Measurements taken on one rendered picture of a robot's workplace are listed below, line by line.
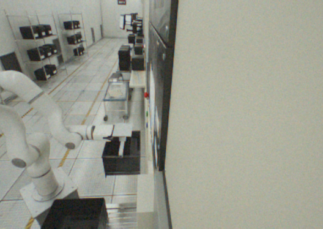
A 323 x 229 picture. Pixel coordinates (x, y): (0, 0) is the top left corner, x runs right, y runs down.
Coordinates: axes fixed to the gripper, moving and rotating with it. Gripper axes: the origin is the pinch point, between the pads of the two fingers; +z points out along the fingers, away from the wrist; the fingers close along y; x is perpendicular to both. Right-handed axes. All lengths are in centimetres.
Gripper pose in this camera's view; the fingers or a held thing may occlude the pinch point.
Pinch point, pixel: (122, 131)
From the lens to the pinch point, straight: 99.0
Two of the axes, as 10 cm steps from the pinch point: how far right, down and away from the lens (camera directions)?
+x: 0.5, -8.6, -5.1
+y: 0.8, 5.2, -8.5
